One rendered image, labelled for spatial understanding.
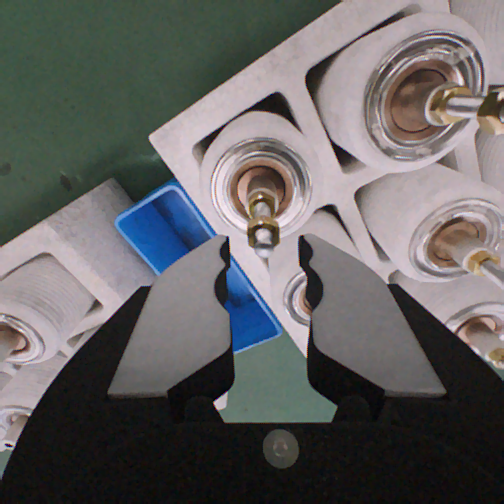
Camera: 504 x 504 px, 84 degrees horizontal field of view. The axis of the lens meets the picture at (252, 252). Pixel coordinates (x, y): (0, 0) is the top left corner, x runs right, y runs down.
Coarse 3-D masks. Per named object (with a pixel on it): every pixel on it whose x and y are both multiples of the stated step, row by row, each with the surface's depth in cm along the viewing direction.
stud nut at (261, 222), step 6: (258, 216) 15; (264, 216) 15; (252, 222) 15; (258, 222) 14; (264, 222) 14; (270, 222) 14; (276, 222) 15; (252, 228) 14; (258, 228) 14; (264, 228) 14; (270, 228) 14; (276, 228) 14; (252, 234) 14; (276, 234) 14; (252, 240) 15; (276, 240) 15; (252, 246) 15; (276, 246) 15
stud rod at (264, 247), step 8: (256, 208) 17; (264, 208) 17; (256, 216) 16; (256, 232) 14; (264, 232) 14; (256, 240) 14; (264, 240) 13; (272, 240) 14; (256, 248) 13; (264, 248) 13; (272, 248) 13; (264, 256) 14
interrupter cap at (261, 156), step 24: (240, 144) 19; (264, 144) 19; (216, 168) 20; (240, 168) 20; (264, 168) 20; (288, 168) 20; (216, 192) 21; (240, 192) 21; (288, 192) 21; (240, 216) 22; (288, 216) 22
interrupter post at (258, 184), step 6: (252, 180) 20; (258, 180) 20; (264, 180) 20; (270, 180) 20; (252, 186) 19; (258, 186) 18; (264, 186) 18; (270, 186) 19; (246, 192) 20; (252, 192) 18; (258, 192) 18; (264, 192) 18; (270, 192) 18; (246, 198) 18; (276, 198) 18; (246, 204) 19; (276, 204) 18; (246, 210) 19; (276, 210) 19
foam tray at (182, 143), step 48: (384, 0) 21; (432, 0) 21; (288, 48) 22; (336, 48) 22; (240, 96) 24; (288, 96) 24; (192, 144) 26; (336, 144) 36; (192, 192) 29; (336, 192) 28; (240, 240) 31
